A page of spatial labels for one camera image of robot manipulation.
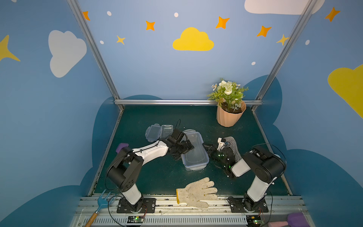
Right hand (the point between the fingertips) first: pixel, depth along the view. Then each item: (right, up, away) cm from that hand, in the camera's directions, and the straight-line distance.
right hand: (204, 143), depth 89 cm
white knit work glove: (-7, -26, -11) cm, 29 cm away
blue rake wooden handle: (-57, -29, -16) cm, 66 cm away
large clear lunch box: (-4, -9, 0) cm, 10 cm away
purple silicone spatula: (-57, -3, +7) cm, 57 cm away
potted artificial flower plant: (+22, +26, +14) cm, 37 cm away
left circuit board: (-38, -36, -18) cm, 55 cm away
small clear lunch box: (-27, +7, +17) cm, 33 cm away
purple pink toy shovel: (+43, -36, -19) cm, 59 cm away
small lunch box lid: (-36, +6, +15) cm, 40 cm away
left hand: (-7, -5, -2) cm, 9 cm away
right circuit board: (+23, -37, -18) cm, 47 cm away
